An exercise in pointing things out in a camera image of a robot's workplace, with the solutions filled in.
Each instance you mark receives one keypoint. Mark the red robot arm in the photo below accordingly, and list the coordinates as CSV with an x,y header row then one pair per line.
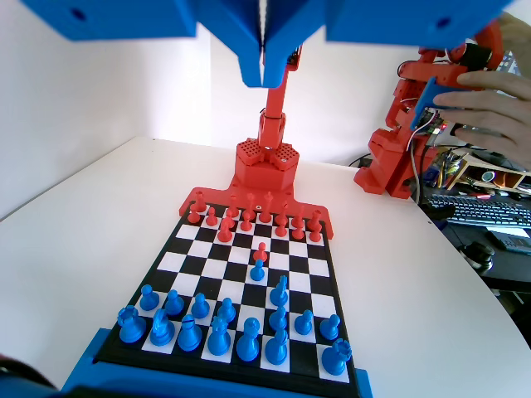
x,y
265,174

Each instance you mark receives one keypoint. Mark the black flat device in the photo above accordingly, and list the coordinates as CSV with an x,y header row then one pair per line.
x,y
512,242

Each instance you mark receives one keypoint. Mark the black computer mouse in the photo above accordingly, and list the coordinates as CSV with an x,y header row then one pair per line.
x,y
477,255

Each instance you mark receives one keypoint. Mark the blue controller board holder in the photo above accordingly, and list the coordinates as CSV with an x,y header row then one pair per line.
x,y
423,103

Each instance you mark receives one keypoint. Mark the red chess rook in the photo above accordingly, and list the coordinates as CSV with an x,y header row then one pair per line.
x,y
316,215
200,203

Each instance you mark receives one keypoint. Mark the black and white chessboard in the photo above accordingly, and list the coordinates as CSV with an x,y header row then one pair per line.
x,y
199,269

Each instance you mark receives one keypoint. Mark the dark desk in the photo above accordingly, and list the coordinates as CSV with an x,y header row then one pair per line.
x,y
456,236

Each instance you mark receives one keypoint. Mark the blue base plate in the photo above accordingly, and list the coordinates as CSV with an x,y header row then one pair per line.
x,y
83,373

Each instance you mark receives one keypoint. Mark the blue chess rook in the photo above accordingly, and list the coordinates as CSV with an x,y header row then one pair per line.
x,y
132,329
336,358

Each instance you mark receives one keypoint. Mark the black computer keyboard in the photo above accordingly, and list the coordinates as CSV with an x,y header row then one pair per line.
x,y
477,209

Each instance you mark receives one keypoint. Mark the blue chess knight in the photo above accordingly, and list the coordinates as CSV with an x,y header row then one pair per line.
x,y
162,331
279,296

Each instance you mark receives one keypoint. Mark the group of red chess pieces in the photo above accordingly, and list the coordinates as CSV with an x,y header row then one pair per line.
x,y
220,194

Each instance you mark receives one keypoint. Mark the red chess bishop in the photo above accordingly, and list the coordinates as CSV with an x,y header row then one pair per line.
x,y
234,202
286,206

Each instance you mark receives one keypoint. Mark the blue chess queen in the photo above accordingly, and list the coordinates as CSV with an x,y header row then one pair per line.
x,y
218,342

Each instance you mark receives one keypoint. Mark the blue chess bishop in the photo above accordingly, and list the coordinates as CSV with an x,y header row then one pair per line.
x,y
189,338
276,352

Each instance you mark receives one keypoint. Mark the person's bare hand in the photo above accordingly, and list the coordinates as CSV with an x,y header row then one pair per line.
x,y
510,116

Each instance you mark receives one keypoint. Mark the red leader arm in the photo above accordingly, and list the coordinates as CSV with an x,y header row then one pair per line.
x,y
386,166

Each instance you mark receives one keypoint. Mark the wooden organizer box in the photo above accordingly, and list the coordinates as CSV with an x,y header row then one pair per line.
x,y
473,168

